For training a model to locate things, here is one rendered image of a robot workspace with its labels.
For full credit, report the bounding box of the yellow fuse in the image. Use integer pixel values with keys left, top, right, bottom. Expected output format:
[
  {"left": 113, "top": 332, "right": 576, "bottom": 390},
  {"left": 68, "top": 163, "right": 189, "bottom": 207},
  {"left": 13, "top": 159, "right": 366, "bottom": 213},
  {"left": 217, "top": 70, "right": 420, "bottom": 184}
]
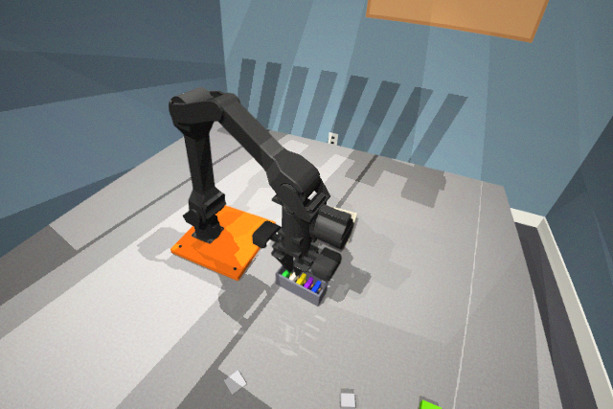
[{"left": 296, "top": 273, "right": 307, "bottom": 285}]

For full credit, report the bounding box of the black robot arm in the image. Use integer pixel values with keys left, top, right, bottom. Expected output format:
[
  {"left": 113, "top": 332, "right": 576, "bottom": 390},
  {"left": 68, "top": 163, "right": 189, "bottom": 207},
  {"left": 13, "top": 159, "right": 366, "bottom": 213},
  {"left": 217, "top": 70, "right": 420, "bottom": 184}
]
[{"left": 169, "top": 87, "right": 354, "bottom": 249}]

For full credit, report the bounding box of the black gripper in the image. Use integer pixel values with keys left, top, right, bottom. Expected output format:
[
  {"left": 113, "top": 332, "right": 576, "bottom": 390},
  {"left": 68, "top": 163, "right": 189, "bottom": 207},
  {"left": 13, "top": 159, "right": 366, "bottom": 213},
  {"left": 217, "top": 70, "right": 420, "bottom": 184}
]
[{"left": 252, "top": 220, "right": 342, "bottom": 281}]

